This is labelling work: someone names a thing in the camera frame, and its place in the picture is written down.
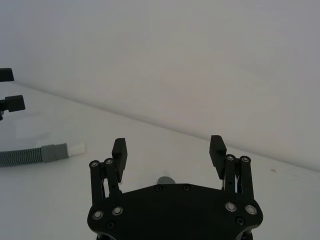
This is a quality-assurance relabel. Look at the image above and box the grey corrugated hose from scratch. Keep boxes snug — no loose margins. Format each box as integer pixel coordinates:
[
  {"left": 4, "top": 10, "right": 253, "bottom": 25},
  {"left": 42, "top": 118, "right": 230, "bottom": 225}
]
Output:
[{"left": 0, "top": 142, "right": 69, "bottom": 169}]

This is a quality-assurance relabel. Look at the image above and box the small grey round cap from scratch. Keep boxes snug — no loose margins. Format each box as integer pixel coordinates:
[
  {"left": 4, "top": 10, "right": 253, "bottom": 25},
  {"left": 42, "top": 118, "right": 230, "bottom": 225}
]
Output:
[{"left": 156, "top": 176, "right": 176, "bottom": 186}]

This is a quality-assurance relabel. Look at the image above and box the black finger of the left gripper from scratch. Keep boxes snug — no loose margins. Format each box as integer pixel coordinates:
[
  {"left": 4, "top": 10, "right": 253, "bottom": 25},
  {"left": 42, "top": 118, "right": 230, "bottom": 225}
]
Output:
[
  {"left": 0, "top": 67, "right": 15, "bottom": 82},
  {"left": 0, "top": 95, "right": 26, "bottom": 121}
]

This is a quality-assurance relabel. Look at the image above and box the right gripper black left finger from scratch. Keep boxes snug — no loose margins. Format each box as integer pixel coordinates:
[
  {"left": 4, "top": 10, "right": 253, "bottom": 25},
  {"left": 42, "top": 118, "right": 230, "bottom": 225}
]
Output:
[{"left": 88, "top": 137, "right": 129, "bottom": 204}]

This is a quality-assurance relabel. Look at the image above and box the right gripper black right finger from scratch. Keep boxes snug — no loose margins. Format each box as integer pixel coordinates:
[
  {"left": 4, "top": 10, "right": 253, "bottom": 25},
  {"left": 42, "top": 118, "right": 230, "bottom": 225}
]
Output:
[{"left": 208, "top": 135, "right": 256, "bottom": 201}]

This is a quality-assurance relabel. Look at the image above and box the white plastic hose tip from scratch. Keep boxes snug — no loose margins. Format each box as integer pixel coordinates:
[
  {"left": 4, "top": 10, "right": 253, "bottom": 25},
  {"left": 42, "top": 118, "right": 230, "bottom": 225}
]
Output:
[{"left": 66, "top": 141, "right": 87, "bottom": 158}]

